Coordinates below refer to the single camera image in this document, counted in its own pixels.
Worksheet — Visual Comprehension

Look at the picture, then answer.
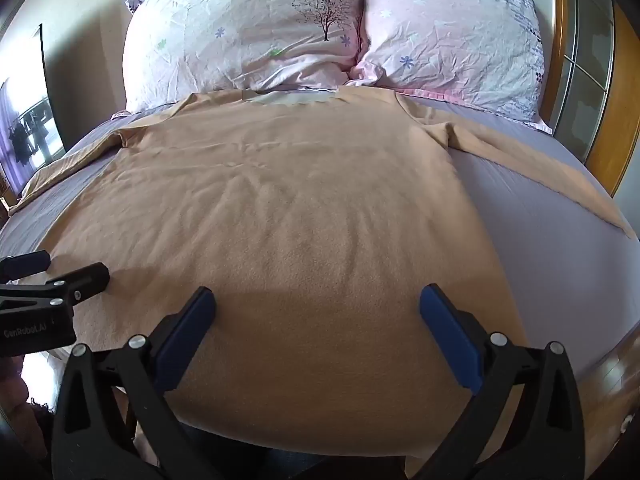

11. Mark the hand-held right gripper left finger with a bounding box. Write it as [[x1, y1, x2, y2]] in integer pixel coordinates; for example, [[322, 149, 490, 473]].
[[51, 286, 224, 480]]

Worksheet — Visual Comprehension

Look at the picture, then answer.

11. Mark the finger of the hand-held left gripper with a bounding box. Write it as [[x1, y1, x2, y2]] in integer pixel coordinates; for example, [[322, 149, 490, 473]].
[[0, 262, 111, 318], [0, 251, 52, 281]]

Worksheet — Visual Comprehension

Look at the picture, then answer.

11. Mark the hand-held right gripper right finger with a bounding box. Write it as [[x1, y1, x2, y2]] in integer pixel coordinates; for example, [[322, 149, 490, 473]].
[[414, 284, 592, 480]]

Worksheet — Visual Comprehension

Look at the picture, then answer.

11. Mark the tan long-sleeved shirt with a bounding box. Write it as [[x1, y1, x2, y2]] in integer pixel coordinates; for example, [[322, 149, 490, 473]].
[[7, 87, 638, 453]]

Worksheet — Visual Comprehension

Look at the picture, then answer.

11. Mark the window with purple curtain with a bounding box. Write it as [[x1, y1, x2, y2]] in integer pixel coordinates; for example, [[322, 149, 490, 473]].
[[0, 25, 66, 196]]

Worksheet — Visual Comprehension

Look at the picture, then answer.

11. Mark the tree print pink pillow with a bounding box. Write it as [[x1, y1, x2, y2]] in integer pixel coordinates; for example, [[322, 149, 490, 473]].
[[122, 0, 365, 113]]

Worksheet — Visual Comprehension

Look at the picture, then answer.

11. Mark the flower print pink pillow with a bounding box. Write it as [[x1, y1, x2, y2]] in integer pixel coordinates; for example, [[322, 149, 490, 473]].
[[347, 0, 553, 135]]

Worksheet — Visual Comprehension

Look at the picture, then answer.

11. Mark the wooden headboard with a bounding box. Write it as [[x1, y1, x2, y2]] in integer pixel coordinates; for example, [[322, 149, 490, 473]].
[[465, 0, 640, 196]]

